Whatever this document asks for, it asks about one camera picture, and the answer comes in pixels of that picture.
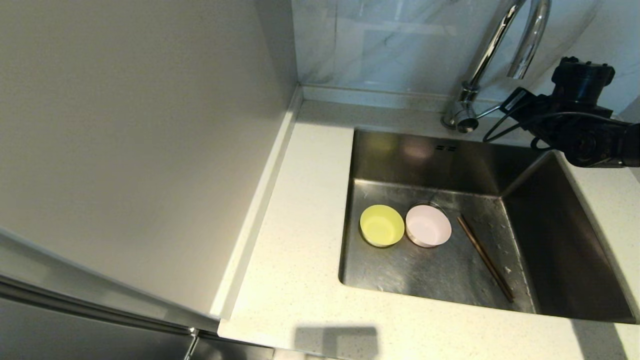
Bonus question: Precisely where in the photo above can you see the chrome cabinet handle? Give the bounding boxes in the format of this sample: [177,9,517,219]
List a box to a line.
[183,327,201,360]

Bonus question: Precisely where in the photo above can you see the chrome gooseneck faucet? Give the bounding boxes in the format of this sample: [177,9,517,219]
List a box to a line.
[440,0,552,134]

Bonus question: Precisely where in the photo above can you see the grey tall cabinet door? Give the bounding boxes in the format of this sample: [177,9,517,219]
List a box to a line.
[0,294,276,360]

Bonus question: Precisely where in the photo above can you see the yellow plastic bowl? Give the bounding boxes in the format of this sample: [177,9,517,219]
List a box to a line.
[359,204,405,249]

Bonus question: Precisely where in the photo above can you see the stainless steel sink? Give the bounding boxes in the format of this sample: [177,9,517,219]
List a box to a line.
[338,127,638,325]

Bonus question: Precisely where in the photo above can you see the chrome cabinet trim strip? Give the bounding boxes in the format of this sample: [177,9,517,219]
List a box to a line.
[0,272,221,337]

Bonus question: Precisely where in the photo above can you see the pale pink bowl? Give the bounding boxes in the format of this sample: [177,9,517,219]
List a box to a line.
[405,202,453,249]

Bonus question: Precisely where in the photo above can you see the beige tall cabinet side panel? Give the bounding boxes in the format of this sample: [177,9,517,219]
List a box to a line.
[0,0,303,321]

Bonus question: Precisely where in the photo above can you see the brown wooden chopstick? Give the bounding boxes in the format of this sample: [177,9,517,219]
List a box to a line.
[456,217,513,303]
[460,213,516,301]

